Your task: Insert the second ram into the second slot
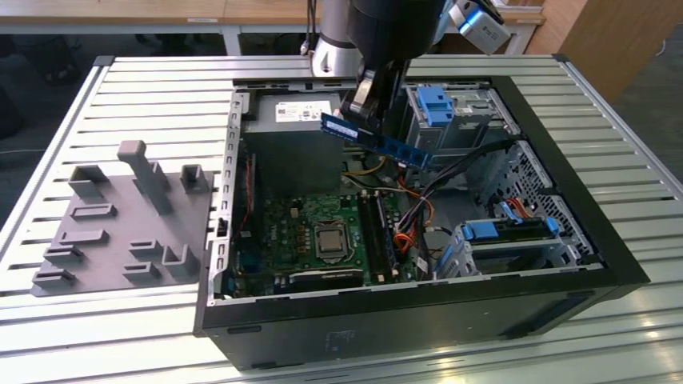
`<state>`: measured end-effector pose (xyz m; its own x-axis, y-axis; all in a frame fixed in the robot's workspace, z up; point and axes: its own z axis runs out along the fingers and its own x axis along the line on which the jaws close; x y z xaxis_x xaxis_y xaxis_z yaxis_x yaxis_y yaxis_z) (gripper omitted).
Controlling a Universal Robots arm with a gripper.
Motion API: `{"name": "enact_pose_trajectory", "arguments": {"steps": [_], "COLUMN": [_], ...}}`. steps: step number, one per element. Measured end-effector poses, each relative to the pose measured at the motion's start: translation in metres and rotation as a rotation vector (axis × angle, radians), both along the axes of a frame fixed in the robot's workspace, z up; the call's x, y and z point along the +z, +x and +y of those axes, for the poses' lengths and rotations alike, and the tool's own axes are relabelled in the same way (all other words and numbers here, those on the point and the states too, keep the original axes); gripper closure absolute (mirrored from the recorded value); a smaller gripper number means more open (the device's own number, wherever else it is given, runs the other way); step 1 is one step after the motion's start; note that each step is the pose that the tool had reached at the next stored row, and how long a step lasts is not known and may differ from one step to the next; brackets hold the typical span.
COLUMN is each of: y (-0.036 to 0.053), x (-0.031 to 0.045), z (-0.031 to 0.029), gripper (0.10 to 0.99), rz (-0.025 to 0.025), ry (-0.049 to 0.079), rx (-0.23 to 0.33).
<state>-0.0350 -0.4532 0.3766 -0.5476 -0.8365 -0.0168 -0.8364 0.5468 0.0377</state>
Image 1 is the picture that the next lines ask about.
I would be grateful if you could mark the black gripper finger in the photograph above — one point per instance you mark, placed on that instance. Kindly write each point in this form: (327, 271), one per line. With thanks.
(393, 96)
(365, 102)

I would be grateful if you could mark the blue RAM stick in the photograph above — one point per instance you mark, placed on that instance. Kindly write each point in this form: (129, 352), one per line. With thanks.
(405, 152)

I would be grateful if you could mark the black RAM slot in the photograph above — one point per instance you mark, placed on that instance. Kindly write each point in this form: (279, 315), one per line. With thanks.
(369, 236)

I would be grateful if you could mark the blue drive bay latch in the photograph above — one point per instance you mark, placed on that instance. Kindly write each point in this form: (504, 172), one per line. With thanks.
(435, 106)

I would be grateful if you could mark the grey power supply unit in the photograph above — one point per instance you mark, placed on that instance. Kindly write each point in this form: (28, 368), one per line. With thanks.
(293, 152)

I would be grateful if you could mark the green motherboard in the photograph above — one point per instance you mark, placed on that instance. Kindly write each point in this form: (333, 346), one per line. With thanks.
(291, 228)

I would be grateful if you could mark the silver CPU socket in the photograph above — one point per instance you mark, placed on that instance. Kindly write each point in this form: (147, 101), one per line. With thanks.
(331, 242)

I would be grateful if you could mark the hard disk in blue carrier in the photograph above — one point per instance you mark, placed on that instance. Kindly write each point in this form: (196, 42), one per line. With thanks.
(507, 231)

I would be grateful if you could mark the wooden cabinet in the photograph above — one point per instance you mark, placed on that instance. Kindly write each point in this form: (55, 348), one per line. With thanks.
(613, 40)

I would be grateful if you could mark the wooden desk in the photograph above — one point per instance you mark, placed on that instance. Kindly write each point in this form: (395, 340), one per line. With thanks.
(160, 10)

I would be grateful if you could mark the grey parts rack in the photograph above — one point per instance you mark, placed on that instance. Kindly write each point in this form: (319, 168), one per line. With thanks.
(123, 224)

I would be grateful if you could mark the black PC case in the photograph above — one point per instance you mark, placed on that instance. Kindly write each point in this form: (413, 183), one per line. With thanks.
(405, 324)

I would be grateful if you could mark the dark office chair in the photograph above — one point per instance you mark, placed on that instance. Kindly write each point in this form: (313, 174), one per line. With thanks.
(32, 80)

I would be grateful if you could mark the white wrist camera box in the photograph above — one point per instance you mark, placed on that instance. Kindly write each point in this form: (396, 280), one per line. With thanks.
(483, 30)

